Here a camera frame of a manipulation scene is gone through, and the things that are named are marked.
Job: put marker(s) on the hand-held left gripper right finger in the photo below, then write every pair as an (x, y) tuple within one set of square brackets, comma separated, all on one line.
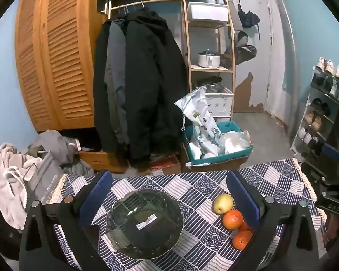
[(243, 194)]

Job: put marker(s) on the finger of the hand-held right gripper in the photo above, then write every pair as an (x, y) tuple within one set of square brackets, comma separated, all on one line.
[(313, 175), (332, 152)]

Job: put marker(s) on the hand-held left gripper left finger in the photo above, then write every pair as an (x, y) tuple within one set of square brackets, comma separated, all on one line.
[(97, 194)]

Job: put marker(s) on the yellow-green apple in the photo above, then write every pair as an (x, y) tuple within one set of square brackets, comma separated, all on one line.
[(223, 203)]

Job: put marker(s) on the large orange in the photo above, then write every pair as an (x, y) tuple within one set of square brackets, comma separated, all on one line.
[(233, 219)]

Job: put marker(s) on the small orange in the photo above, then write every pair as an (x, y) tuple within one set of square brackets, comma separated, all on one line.
[(245, 226), (242, 240)]

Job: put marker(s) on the dark glass bowl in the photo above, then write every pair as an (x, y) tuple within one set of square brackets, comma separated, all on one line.
[(130, 231)]

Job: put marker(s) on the person's right hand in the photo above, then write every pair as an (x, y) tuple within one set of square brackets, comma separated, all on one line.
[(333, 231)]

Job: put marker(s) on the group of shoes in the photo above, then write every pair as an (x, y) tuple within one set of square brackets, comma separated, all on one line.
[(316, 121)]

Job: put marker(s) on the wooden drawer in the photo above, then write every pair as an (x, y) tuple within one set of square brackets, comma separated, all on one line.
[(99, 159)]

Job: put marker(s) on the white shoe rack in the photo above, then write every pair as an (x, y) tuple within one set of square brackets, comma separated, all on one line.
[(299, 135)]

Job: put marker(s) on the brown cardboard box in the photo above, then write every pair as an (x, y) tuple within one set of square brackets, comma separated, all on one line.
[(214, 168)]

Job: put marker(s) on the blue white patterned tablecloth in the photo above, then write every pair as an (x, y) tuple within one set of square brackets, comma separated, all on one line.
[(203, 186)]

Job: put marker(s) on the teal plastic crate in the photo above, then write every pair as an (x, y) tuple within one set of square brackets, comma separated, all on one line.
[(214, 159)]

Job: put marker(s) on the white plastic bag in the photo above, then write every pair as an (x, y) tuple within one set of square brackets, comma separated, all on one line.
[(234, 142)]

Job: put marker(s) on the grey tote bag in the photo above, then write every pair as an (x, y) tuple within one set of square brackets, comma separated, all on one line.
[(43, 177)]

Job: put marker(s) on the grey clothes pile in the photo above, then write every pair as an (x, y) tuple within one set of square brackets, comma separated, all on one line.
[(56, 145)]

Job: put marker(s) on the red flat box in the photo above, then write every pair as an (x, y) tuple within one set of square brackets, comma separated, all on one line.
[(165, 166)]

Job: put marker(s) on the white printed box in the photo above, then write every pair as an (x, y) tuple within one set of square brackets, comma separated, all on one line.
[(221, 104)]

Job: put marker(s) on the printed plastic bag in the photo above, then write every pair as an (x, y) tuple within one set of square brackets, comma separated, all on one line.
[(199, 110)]

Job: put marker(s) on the thin black jacket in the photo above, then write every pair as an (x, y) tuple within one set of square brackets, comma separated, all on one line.
[(100, 90)]

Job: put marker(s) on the metal pot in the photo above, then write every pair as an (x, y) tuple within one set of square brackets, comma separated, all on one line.
[(213, 86)]

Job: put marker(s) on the grey vertical pipe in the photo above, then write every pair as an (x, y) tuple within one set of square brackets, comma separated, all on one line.
[(286, 48)]

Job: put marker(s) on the large black coat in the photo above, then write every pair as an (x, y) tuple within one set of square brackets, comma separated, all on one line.
[(152, 90)]

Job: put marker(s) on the pale grey door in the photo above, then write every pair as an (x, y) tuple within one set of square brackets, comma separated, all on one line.
[(254, 62)]

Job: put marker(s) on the grey jacket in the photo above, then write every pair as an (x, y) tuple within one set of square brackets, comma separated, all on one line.
[(115, 76)]

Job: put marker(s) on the hanging dark bags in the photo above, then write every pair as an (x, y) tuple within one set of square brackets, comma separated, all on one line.
[(243, 48)]

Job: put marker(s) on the wooden louvered wardrobe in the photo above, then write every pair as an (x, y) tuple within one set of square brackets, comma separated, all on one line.
[(62, 62)]

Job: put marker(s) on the white cooking pot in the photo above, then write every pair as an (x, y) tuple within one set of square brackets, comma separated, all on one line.
[(208, 59)]

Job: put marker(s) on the wooden shelf rack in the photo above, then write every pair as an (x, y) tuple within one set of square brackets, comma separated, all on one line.
[(231, 48)]

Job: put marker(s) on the white storage bin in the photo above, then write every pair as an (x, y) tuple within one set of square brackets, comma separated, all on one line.
[(207, 11)]

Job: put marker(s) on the wooden clothes rail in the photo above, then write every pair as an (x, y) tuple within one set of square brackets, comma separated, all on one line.
[(158, 1)]

